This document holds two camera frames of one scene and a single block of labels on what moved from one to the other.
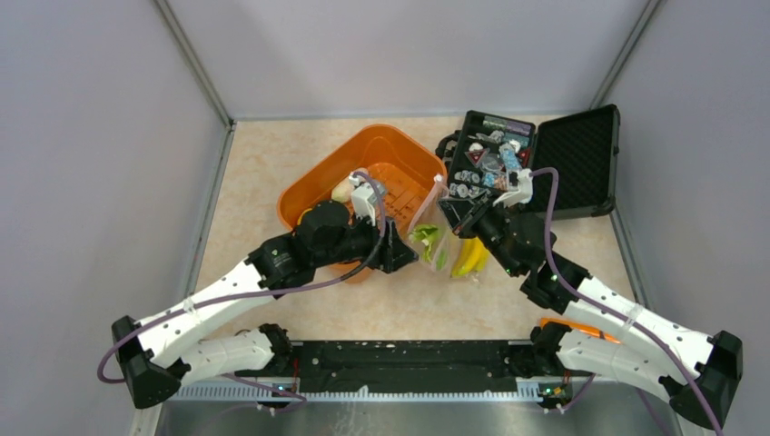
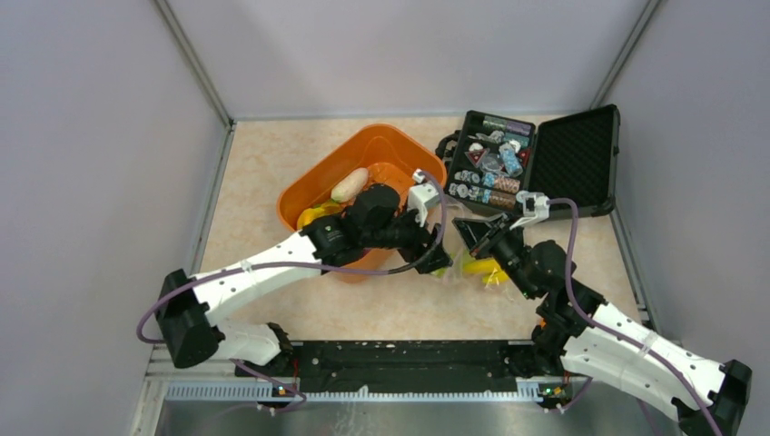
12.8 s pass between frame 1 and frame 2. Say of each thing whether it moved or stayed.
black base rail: stayed
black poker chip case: stayed
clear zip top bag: moved
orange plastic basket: stayed
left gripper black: moved
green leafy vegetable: moved
